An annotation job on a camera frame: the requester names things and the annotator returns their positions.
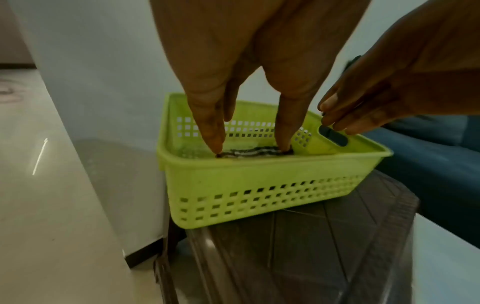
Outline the person's right hand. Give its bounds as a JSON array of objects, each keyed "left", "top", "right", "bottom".
[{"left": 318, "top": 0, "right": 480, "bottom": 136}]

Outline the person's left hand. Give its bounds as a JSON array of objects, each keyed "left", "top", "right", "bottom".
[{"left": 150, "top": 0, "right": 372, "bottom": 156}]

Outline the striped cloth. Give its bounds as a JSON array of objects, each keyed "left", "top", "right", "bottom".
[{"left": 216, "top": 146, "right": 296, "bottom": 160}]

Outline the blue sofa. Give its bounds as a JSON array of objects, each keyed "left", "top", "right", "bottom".
[{"left": 361, "top": 114, "right": 480, "bottom": 250}]

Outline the green plastic basket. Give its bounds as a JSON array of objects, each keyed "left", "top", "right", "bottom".
[{"left": 156, "top": 92, "right": 395, "bottom": 230}]

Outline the brown plastic stool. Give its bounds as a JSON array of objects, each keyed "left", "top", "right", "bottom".
[{"left": 153, "top": 169, "right": 421, "bottom": 304}]

